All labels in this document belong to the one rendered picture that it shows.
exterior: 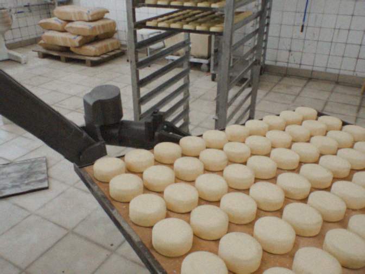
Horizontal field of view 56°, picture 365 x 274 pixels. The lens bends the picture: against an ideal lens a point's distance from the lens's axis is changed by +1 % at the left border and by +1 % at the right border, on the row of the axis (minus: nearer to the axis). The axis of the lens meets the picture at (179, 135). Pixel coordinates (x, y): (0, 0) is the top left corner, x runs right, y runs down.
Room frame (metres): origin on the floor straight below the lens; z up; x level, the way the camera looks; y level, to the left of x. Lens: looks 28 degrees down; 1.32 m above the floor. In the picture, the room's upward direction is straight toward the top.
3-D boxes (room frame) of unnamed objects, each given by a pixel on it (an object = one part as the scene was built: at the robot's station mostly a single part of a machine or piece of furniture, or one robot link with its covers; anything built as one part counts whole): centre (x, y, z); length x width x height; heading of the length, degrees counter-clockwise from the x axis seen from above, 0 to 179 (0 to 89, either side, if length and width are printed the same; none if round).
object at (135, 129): (0.62, 0.08, 0.99); 0.07 x 0.07 x 0.10; 80
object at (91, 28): (4.95, 1.23, 0.47); 0.72 x 0.42 x 0.17; 155
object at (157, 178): (0.44, 0.03, 1.01); 0.05 x 0.05 x 0.02
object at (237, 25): (1.67, -0.30, 1.05); 0.64 x 0.03 x 0.03; 155
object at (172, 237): (0.31, 0.01, 1.01); 0.05 x 0.05 x 0.02
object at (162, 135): (0.61, 0.01, 0.98); 0.09 x 0.07 x 0.07; 80
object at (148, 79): (1.84, 0.06, 0.78); 0.64 x 0.03 x 0.03; 155
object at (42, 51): (5.10, 1.47, 0.06); 1.20 x 0.80 x 0.11; 62
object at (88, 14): (5.09, 1.41, 0.62); 0.72 x 0.42 x 0.17; 66
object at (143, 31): (4.83, 0.46, 0.23); 0.45 x 0.45 x 0.46; 52
